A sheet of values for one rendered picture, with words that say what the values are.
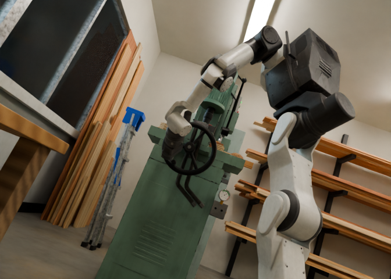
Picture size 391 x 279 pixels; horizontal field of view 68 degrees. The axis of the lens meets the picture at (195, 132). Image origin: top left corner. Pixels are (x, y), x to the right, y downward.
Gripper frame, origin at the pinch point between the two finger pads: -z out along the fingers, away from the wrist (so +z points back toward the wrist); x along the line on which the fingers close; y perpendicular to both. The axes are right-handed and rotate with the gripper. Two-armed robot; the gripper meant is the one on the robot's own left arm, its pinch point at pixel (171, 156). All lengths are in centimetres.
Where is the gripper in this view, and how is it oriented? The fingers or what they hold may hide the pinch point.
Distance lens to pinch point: 144.0
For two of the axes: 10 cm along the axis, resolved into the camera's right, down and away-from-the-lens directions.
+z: 1.8, -7.0, -6.9
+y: -7.7, -5.4, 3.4
